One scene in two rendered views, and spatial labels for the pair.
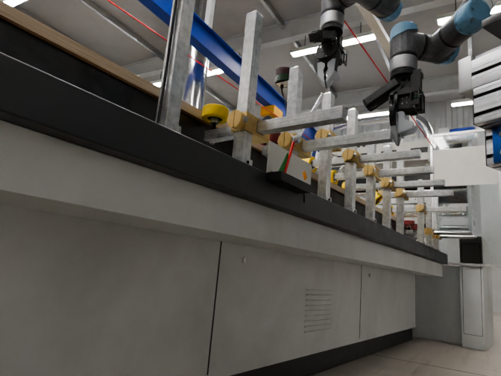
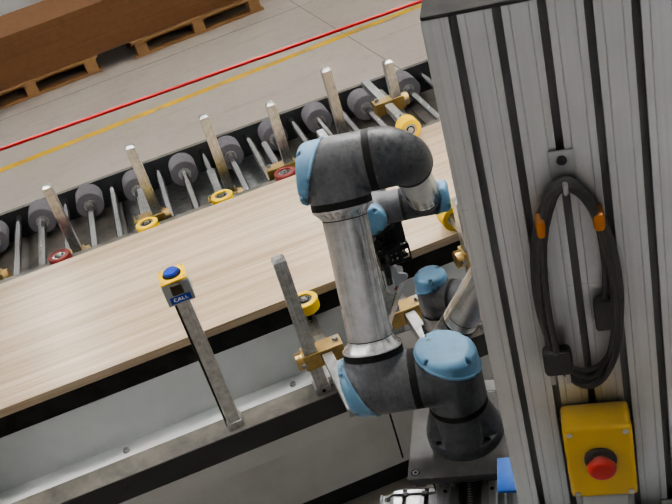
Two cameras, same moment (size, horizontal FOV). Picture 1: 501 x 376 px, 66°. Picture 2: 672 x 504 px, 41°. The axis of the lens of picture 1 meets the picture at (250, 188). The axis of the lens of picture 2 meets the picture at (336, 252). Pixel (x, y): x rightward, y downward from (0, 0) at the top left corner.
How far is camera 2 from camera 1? 242 cm
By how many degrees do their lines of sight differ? 62
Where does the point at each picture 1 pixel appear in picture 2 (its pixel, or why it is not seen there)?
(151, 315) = (321, 448)
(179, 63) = (217, 386)
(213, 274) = not seen: hidden behind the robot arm
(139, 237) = not seen: hidden behind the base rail
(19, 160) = (161, 491)
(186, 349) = (369, 452)
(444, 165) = not seen: outside the picture
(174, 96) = (226, 407)
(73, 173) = (190, 479)
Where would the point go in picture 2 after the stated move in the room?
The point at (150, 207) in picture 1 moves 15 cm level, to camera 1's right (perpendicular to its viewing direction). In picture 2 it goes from (249, 463) to (288, 479)
